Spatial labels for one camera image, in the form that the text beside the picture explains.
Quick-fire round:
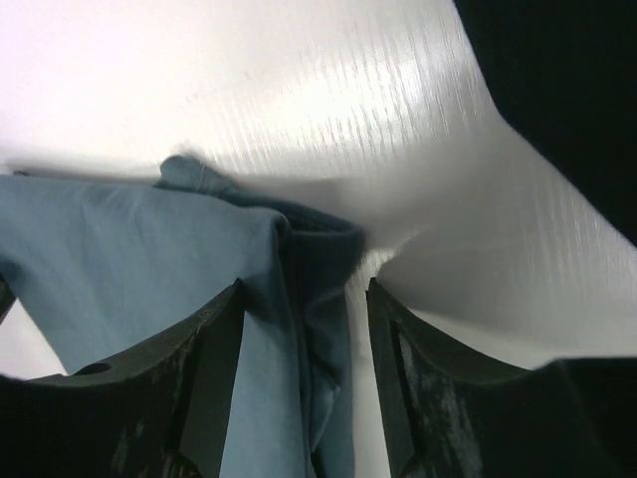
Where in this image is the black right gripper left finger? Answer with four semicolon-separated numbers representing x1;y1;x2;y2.
1;283;245;477

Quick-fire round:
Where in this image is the black t shirt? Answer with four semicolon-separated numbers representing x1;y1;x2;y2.
455;0;636;242

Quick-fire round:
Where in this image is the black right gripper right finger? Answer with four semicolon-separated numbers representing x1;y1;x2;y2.
366;282;636;477

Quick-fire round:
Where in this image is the grey-blue t shirt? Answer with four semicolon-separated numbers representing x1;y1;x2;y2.
1;156;363;477

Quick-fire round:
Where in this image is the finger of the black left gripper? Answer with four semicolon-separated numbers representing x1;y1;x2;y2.
0;276;16;324

